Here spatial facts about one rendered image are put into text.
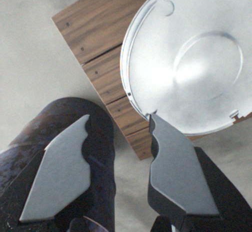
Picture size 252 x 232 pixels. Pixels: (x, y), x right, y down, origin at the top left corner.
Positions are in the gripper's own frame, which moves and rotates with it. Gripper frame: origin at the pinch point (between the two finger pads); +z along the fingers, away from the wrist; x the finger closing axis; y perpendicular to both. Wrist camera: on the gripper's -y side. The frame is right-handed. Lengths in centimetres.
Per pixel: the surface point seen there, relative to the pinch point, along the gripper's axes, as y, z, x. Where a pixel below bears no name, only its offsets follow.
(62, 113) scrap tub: 21.7, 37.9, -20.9
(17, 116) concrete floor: 32, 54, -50
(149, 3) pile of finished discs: -9.8, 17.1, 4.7
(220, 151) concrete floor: 58, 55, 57
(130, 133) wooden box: 16.3, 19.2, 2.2
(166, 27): -6.4, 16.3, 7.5
